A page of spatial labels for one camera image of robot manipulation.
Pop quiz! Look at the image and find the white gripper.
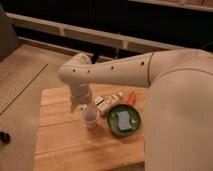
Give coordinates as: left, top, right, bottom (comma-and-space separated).
69, 84, 92, 112

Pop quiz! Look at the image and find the blue sponge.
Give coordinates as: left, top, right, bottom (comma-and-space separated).
117, 111, 132, 131

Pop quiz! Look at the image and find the grey cabinet corner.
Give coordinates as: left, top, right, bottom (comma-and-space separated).
0, 4, 20, 62

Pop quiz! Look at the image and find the green round plate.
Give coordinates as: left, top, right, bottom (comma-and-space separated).
107, 104, 141, 137

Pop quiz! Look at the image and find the white eraser box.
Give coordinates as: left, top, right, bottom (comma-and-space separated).
94, 92, 123, 117

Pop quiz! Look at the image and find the translucent plastic cup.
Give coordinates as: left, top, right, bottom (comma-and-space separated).
81, 106, 99, 129

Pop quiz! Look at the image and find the black object on floor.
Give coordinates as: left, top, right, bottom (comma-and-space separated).
0, 131, 11, 144

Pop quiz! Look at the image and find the long white shelf rail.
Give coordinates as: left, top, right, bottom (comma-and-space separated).
6, 13, 182, 53

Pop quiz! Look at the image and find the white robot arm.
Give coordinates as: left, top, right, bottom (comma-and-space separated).
59, 48, 213, 171

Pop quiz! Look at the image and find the orange small object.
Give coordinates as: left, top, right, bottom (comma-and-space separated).
127, 92, 136, 105

